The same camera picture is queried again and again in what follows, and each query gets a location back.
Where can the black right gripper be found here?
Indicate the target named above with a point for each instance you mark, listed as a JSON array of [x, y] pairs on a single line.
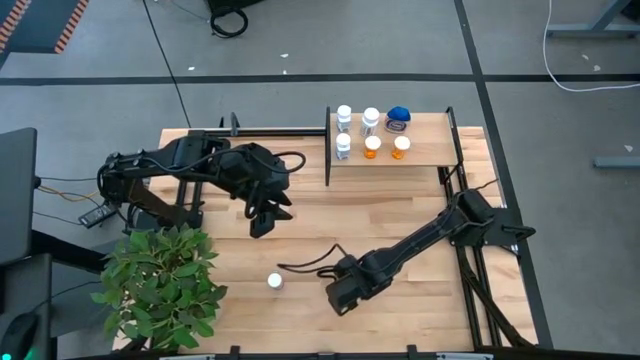
[[355, 287]]

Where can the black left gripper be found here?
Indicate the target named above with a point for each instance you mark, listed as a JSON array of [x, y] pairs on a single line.
[[260, 175]]

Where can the white bottle blue label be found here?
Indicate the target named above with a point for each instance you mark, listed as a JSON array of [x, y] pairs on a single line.
[[343, 146], [370, 121], [343, 117]]

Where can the orange pill bottle white cap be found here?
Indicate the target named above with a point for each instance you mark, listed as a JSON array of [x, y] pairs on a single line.
[[372, 146], [401, 146]]

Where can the blue-capped medicine bottle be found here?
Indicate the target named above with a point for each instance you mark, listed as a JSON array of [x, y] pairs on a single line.
[[398, 117]]

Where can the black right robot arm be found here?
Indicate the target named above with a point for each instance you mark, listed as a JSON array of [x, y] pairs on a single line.
[[425, 232]]

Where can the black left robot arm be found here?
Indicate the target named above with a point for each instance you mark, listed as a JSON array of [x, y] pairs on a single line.
[[150, 162]]

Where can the pink bottle white cap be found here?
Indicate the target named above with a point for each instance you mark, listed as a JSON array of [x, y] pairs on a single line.
[[275, 281]]

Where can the green leafy plant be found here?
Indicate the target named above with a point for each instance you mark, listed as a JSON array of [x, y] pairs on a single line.
[[160, 290]]

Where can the black power adapter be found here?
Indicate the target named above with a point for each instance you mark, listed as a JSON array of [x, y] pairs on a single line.
[[97, 215]]

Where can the black desk bar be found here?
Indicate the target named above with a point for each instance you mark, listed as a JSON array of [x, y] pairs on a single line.
[[65, 250]]

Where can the black monitor panel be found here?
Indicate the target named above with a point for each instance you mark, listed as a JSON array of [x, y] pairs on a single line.
[[17, 195]]

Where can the black rounded device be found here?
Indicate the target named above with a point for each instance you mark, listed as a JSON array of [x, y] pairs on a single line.
[[17, 335]]

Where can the grey metal bar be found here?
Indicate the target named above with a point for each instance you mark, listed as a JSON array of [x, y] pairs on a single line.
[[617, 162]]

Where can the blue mat orange striped edge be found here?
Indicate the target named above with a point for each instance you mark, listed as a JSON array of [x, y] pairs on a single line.
[[40, 25]]

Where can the black table edge rail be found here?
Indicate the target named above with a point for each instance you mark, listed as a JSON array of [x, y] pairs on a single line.
[[320, 357]]

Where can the wooden shelf black metal frame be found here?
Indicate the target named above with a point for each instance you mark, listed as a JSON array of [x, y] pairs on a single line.
[[430, 145]]

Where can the grey metal table leg frame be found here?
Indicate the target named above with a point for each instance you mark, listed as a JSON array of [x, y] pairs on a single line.
[[590, 31]]

